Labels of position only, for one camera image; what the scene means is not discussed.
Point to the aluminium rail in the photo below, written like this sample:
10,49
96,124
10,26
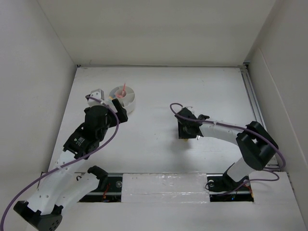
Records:
251,94

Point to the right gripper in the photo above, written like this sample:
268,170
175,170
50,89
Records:
181,134

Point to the white round divided container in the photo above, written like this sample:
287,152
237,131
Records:
128,102

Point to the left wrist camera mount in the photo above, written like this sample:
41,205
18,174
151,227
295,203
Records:
96,97

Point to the black handled scissors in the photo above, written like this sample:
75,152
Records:
202,125

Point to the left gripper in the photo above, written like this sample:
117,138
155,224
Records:
121,112

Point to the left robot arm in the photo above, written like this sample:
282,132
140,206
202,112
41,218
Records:
45,208

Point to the white front panel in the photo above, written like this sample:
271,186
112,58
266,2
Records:
164,188

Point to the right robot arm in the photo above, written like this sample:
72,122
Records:
256,147

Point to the red and white pen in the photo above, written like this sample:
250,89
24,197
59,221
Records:
124,90

